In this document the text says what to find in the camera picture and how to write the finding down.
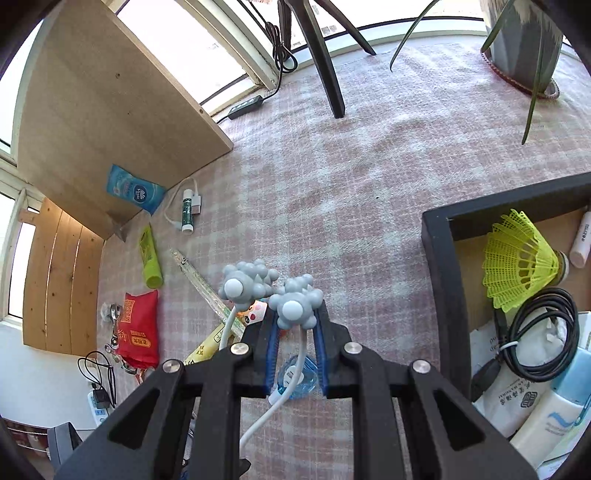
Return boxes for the green tube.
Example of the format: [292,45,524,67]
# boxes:
[140,224,164,288]

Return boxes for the small white tube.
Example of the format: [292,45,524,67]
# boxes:
[569,217,591,268]

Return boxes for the yellow shuttlecock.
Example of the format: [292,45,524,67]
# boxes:
[482,209,570,312]

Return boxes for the pine wood panel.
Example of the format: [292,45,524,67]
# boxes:
[23,198,105,356]

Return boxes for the black ring light cable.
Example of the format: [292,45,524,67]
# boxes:
[217,0,298,121]

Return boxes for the cream patterned paper sleeve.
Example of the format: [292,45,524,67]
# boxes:
[184,322,232,365]

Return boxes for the chopsticks in clear wrapper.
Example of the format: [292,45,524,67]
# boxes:
[170,248,245,337]

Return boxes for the white power strip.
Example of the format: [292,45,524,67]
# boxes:
[88,390,112,428]

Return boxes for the short white cable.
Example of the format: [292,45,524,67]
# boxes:
[164,178,204,229]

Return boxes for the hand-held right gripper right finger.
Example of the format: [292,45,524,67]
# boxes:
[315,307,539,480]

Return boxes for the green white glue stick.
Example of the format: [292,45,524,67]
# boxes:
[181,188,195,232]

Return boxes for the white sunscreen bottle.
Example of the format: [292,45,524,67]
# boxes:
[510,348,591,469]

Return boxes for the light wooden board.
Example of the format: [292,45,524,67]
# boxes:
[16,0,234,241]

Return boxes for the small red white toy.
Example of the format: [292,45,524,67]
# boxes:
[235,300,269,324]

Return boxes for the potted plant grey pot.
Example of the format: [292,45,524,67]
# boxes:
[390,0,566,145]

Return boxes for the pink plaid cloth desktop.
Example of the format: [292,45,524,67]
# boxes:
[95,34,591,480]

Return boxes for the black tripod legs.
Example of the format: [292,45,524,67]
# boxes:
[277,0,377,120]

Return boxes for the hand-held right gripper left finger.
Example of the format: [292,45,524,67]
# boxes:
[54,313,280,480]

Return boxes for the black storage box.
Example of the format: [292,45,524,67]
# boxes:
[421,173,591,480]

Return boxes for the blue wet wipes packet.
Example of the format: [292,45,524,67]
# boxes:
[106,164,167,215]

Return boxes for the small blue sanitizer bottle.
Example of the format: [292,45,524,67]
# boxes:
[276,354,320,398]

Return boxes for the red snack packet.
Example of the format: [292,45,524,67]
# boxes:
[115,291,160,370]

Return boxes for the white printed packet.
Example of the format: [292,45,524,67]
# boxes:
[471,318,555,437]

